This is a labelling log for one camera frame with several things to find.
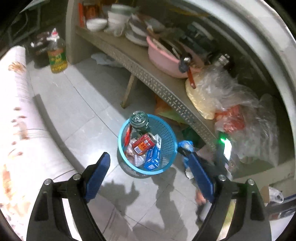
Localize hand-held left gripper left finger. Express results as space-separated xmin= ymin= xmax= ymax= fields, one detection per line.
xmin=26 ymin=152 xmax=111 ymax=241

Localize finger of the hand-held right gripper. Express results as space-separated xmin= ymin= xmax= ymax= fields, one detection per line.
xmin=177 ymin=148 xmax=217 ymax=171

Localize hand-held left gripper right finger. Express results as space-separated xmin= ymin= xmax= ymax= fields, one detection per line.
xmin=188 ymin=153 xmax=271 ymax=241

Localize blue white wrapper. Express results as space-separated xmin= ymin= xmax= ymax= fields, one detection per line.
xmin=178 ymin=140 xmax=195 ymax=153

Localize blue plastic basket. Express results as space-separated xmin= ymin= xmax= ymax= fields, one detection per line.
xmin=118 ymin=114 xmax=178 ymax=175

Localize pink plastic wrapper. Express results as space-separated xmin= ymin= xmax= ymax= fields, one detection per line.
xmin=126 ymin=139 xmax=146 ymax=167

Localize blue white carton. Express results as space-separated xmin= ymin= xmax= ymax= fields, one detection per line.
xmin=143 ymin=134 xmax=163 ymax=171

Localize red drink can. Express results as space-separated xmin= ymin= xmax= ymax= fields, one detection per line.
xmin=132 ymin=133 xmax=158 ymax=154

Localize green label plastic bottle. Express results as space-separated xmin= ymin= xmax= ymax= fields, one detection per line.
xmin=129 ymin=111 xmax=151 ymax=139

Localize person's right hand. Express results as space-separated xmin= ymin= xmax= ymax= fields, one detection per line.
xmin=195 ymin=189 xmax=207 ymax=205

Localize red plastic bag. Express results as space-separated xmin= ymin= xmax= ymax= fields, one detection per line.
xmin=215 ymin=105 xmax=245 ymax=132

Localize yellow plastic bag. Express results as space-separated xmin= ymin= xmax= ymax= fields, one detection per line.
xmin=185 ymin=72 xmax=222 ymax=120

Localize clear crumpled plastic bags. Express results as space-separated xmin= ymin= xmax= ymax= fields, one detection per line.
xmin=196 ymin=67 xmax=280 ymax=163

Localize orange plastic bag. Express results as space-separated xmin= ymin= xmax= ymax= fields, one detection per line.
xmin=154 ymin=95 xmax=173 ymax=115

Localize grey perforated shelf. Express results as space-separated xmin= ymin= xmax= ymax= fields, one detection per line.
xmin=75 ymin=25 xmax=280 ymax=173

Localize pink plastic basin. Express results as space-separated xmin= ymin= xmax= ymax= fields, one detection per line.
xmin=147 ymin=36 xmax=204 ymax=79

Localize crumpled white paper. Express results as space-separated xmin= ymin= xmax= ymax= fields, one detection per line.
xmin=91 ymin=53 xmax=122 ymax=68

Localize cooking oil bottle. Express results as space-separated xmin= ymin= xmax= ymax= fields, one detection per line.
xmin=46 ymin=28 xmax=68 ymax=74

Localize dark plastic container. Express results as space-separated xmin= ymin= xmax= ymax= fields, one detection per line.
xmin=30 ymin=32 xmax=52 ymax=67

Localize white bowl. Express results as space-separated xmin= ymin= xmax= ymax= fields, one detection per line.
xmin=86 ymin=18 xmax=108 ymax=32

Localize red brown packets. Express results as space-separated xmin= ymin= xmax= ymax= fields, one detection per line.
xmin=77 ymin=1 xmax=97 ymax=27

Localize red handled utensil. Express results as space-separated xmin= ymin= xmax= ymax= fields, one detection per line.
xmin=179 ymin=54 xmax=197 ymax=90

